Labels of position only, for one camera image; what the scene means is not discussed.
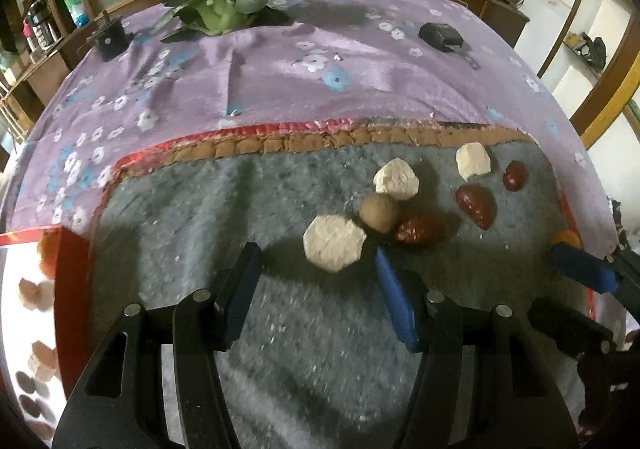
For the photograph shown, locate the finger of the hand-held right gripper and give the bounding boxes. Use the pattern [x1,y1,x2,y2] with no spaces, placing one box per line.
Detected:
[549,241,640,315]
[529,298,617,361]

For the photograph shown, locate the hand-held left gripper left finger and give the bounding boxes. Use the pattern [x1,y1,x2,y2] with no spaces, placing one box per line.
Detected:
[52,242,263,449]

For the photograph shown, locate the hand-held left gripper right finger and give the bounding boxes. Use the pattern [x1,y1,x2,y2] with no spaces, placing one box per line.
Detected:
[376,247,581,449]

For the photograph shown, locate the orange tangerine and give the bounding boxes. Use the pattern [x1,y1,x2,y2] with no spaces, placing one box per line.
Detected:
[39,231,63,277]
[552,230,583,250]

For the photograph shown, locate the dark red date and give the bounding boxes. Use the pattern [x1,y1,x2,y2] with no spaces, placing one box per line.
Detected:
[455,184,496,231]
[502,160,528,192]
[395,214,448,245]

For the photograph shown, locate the large white faceted chunk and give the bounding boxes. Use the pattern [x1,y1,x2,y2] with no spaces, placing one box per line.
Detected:
[303,214,368,274]

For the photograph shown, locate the brown longan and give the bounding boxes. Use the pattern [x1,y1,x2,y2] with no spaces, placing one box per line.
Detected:
[14,370,38,395]
[359,194,401,234]
[20,395,48,420]

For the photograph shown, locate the red cardboard box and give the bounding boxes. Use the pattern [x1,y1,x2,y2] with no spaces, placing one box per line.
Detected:
[0,225,93,440]

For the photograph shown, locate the grey felt mat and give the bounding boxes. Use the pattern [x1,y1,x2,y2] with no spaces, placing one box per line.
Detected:
[90,118,601,449]

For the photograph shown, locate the purple floral cloth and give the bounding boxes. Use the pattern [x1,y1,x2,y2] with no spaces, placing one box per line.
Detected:
[10,0,618,255]

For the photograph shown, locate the beige faceted chunk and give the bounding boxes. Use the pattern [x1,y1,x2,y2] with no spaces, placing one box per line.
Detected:
[17,277,53,312]
[27,340,58,382]

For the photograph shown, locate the yellow black tool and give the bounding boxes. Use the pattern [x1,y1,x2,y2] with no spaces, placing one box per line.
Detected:
[567,32,608,67]

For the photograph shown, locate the black car key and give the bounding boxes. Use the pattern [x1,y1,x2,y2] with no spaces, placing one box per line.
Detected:
[418,22,481,70]

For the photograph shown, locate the small black box device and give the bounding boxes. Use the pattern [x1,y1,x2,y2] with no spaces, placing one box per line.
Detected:
[90,9,128,61]

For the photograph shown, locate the wooden shelf unit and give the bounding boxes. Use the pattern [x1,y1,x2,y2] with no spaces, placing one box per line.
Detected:
[0,14,96,140]

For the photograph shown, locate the green white plastic bottle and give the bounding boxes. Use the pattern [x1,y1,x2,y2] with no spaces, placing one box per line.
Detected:
[62,0,90,27]

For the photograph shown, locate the dark thermos flask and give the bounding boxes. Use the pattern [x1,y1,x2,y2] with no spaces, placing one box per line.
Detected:
[25,0,56,50]

